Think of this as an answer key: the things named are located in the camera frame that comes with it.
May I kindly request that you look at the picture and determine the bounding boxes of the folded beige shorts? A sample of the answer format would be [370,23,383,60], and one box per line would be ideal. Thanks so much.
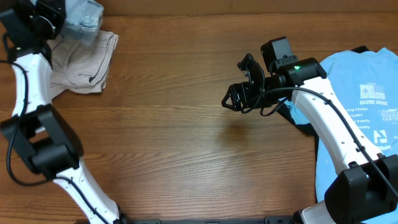
[47,30,119,98]

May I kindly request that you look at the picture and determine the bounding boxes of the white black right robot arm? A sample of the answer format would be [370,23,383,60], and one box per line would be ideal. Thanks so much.
[221,36,397,223]

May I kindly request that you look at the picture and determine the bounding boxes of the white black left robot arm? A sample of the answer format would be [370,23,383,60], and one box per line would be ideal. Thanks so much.
[1,0,130,223]

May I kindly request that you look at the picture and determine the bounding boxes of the black garment under t-shirt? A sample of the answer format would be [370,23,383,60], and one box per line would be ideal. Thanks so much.
[278,46,375,136]

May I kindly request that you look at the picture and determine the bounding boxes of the light blue denim shorts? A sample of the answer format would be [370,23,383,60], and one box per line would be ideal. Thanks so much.
[61,0,104,45]

